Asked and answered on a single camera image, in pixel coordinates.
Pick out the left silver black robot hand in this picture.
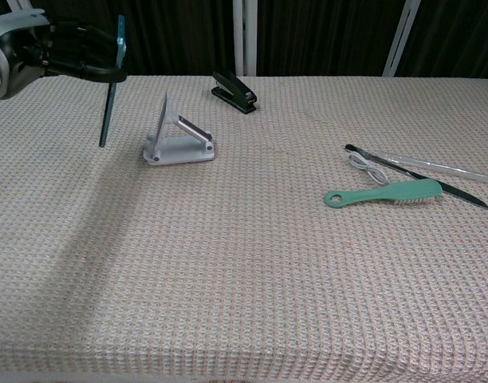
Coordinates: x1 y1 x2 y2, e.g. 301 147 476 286
0 8 128 100

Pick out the green scrubbing brush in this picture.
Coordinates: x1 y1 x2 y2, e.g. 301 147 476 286
324 178 444 208

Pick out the white folding phone stand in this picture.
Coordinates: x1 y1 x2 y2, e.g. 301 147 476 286
143 92 216 167

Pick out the white slotted frame post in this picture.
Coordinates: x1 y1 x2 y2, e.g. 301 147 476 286
382 0 422 77

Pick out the white coiled cable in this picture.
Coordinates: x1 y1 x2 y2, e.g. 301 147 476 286
348 154 389 186

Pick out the black smartphone with blue edge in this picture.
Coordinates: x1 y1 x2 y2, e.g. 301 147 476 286
98 14 128 148

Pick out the white vertical frame post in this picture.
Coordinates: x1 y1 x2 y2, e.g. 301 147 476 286
232 0 258 77

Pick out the black stapler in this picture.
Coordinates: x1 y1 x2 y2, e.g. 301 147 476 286
211 70 258 116

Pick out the black curtain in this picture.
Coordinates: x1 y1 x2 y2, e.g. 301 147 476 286
0 0 488 81

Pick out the beige waffle weave tablecloth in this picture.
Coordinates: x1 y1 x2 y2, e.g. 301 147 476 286
0 74 488 383

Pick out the clear plastic tube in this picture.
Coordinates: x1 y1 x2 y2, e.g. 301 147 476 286
359 148 488 186

